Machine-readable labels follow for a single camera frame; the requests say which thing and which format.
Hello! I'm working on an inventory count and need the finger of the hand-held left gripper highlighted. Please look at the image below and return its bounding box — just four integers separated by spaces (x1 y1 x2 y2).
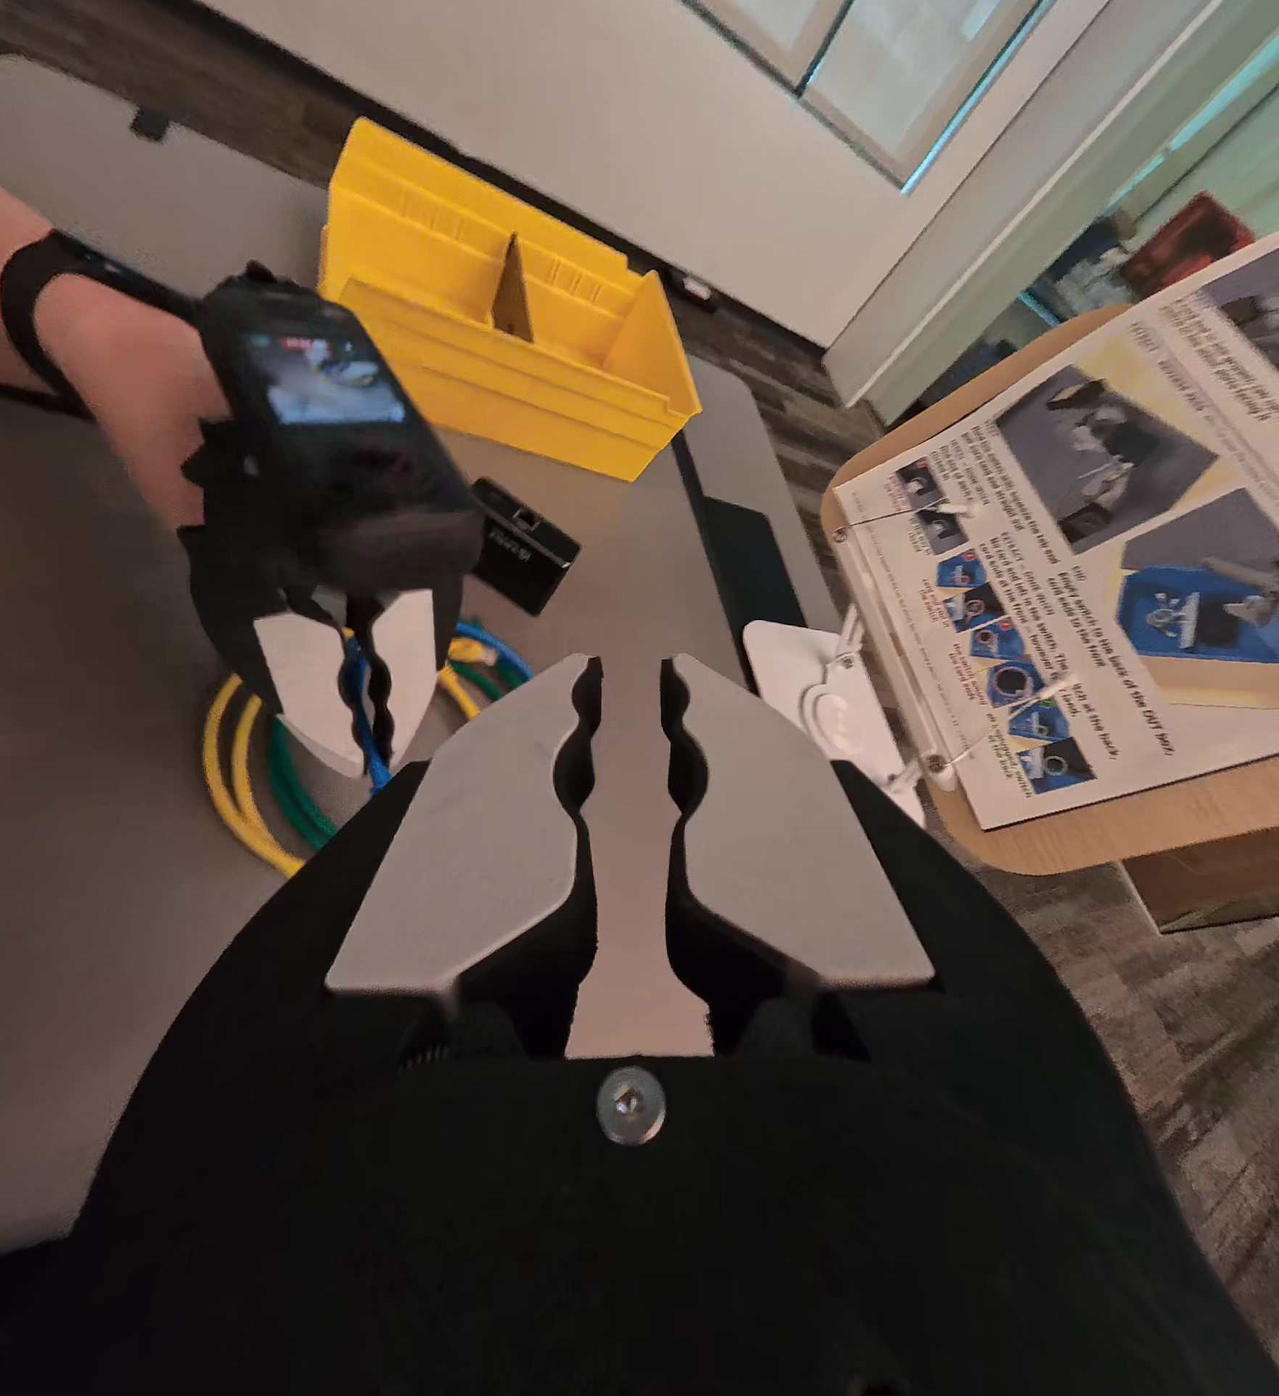
359 590 440 768
251 608 376 780

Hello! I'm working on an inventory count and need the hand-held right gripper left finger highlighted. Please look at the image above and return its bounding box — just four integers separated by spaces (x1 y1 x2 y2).
325 655 606 1021

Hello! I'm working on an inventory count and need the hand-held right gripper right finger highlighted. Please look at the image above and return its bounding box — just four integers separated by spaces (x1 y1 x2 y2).
661 655 937 1019

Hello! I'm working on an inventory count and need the yellow ethernet cable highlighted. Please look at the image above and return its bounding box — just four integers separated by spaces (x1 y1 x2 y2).
203 638 532 880

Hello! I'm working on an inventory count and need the black ethernet switch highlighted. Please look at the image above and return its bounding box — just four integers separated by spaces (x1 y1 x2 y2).
468 478 582 616

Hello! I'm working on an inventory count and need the yellow plastic bin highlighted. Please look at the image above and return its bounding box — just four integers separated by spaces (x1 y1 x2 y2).
316 117 702 482

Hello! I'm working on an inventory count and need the person's left hand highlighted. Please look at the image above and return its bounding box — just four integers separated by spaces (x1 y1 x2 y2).
37 286 231 531

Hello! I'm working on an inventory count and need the white stand base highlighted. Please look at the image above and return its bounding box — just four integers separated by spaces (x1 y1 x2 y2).
742 524 962 834

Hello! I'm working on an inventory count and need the black wrist band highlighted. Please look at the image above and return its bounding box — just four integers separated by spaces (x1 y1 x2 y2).
0 229 204 422

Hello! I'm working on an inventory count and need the wooden backing board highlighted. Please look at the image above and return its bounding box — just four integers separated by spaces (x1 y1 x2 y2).
822 207 1279 877

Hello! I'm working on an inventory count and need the printed instruction sheet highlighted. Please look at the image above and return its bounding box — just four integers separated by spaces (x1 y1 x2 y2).
832 235 1279 834

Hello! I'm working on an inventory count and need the cardboard box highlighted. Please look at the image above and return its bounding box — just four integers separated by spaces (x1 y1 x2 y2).
1123 812 1279 934

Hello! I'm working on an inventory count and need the large grid window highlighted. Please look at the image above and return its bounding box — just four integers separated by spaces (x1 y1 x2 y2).
693 0 1043 190

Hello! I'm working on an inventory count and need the red storage box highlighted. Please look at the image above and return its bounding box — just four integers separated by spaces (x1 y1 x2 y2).
1123 194 1255 297

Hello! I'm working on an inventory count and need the green ethernet cable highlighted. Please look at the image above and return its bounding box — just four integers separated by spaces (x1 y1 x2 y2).
268 643 536 856

